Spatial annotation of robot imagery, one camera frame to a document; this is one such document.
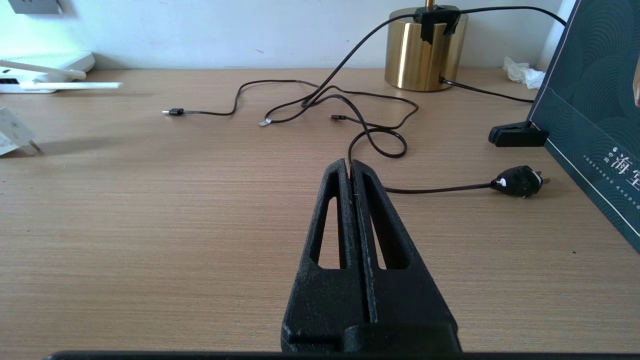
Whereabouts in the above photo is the black cable clip block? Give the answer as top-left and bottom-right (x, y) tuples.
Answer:
(413, 4), (462, 46)

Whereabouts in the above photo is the black three-head charging cable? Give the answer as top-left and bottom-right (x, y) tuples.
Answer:
(162, 79), (420, 131)

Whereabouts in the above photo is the crumpled white tissue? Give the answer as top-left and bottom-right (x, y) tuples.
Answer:
(502, 56), (546, 90)

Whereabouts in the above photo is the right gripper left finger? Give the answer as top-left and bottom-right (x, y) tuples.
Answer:
(281, 158), (371, 352)

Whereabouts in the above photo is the white router with antennas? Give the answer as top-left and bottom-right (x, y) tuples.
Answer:
(0, 50), (123, 95)

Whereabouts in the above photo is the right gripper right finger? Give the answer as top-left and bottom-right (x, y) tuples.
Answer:
(351, 160), (458, 330)

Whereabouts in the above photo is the black lamp power cable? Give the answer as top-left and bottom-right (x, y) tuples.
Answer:
(300, 5), (568, 198)

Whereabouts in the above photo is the brass desk lamp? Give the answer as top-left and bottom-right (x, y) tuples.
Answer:
(384, 0), (470, 93)

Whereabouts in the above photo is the grey wall socket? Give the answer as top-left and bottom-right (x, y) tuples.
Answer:
(7, 0), (64, 15)

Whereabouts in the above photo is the white power adapter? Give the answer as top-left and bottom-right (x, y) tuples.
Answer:
(0, 105), (44, 156)

